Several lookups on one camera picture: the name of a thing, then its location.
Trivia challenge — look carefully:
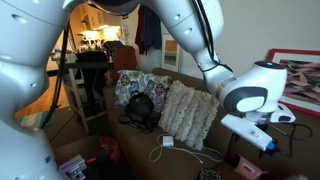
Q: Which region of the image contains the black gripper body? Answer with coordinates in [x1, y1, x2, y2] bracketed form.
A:
[254, 121, 279, 158]

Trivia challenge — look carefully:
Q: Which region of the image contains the pink small box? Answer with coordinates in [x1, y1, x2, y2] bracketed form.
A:
[234, 154, 269, 180]

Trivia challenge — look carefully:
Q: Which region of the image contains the red framed abstract picture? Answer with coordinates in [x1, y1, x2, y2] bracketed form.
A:
[266, 48, 320, 118]

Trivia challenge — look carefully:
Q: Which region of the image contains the white fluffy toy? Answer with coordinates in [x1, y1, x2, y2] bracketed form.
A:
[284, 173, 309, 180]

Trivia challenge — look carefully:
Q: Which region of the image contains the white fluffy pillow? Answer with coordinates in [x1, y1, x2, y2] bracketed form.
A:
[158, 79, 221, 152]

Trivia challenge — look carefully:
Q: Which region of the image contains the brown sofa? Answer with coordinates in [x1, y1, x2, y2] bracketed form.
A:
[53, 67, 320, 180]

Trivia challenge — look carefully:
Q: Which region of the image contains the white power adapter brick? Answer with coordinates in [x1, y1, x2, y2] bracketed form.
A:
[162, 134, 175, 148]

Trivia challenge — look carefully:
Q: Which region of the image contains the black soft bag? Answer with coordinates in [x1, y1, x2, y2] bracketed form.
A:
[124, 91, 155, 117]

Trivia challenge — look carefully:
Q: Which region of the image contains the floral patterned pillow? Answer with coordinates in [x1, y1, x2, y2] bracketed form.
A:
[114, 69, 174, 113]

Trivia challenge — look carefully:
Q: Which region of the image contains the dark hanging coat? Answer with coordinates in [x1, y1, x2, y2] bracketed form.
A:
[134, 4, 163, 56]

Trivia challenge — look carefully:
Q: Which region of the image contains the brown chair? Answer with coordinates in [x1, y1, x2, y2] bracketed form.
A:
[111, 45, 138, 73]

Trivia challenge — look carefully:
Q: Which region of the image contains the black cloth on table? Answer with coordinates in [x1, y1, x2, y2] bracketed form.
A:
[74, 50, 111, 98]

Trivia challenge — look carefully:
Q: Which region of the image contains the silver electronics box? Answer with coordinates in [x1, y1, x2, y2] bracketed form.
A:
[58, 154, 88, 180]

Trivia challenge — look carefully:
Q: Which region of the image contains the teal woven rug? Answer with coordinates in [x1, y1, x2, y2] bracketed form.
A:
[16, 110, 54, 130]

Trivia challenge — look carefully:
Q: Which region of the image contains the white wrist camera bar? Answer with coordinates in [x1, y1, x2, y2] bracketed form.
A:
[220, 113, 276, 152]

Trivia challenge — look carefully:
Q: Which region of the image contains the thin black camera cable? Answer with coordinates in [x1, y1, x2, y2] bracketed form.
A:
[266, 122, 314, 158]

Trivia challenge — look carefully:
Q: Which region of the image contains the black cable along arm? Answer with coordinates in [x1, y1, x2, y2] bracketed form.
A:
[189, 0, 234, 73]

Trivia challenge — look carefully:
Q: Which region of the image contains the black Sony camera with strap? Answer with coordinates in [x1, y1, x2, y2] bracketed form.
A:
[118, 111, 162, 134]

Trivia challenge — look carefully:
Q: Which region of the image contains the white charger cable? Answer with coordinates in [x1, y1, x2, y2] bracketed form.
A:
[148, 133, 225, 165]

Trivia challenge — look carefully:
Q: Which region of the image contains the light framed wall picture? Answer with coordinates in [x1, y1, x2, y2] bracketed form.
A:
[161, 33, 182, 73]

